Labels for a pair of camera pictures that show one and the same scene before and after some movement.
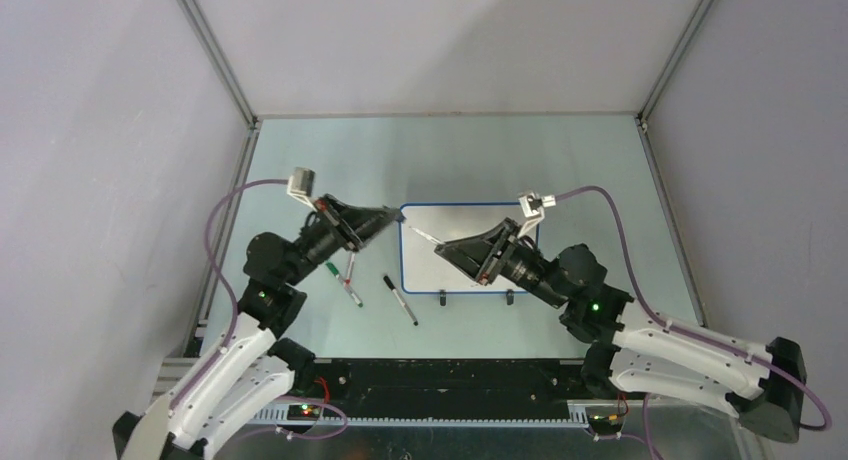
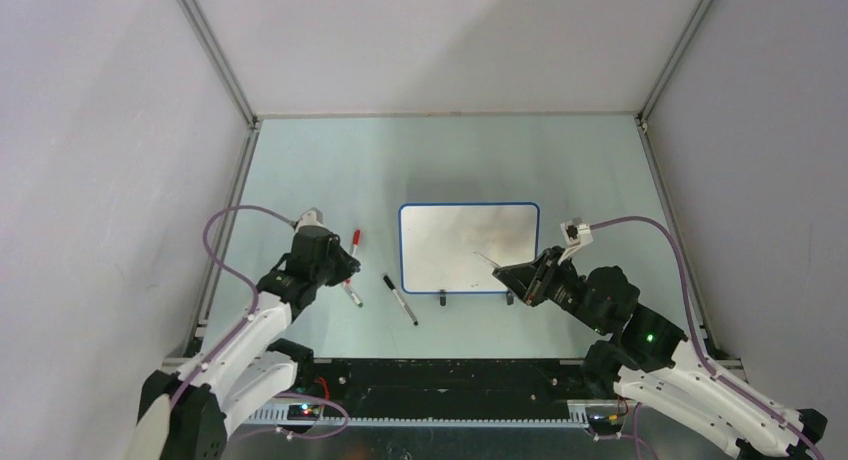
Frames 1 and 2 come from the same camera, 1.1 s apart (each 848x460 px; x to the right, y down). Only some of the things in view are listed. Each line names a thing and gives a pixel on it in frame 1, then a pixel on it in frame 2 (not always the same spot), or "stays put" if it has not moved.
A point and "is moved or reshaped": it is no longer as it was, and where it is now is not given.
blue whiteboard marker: (426, 235) is moved or reshaped
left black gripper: (357, 225) to (347, 265)
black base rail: (446, 388) stays put
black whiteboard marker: (401, 299) stays put
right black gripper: (477, 257) to (528, 281)
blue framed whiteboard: (427, 271) stays put
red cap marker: (345, 283) stays put
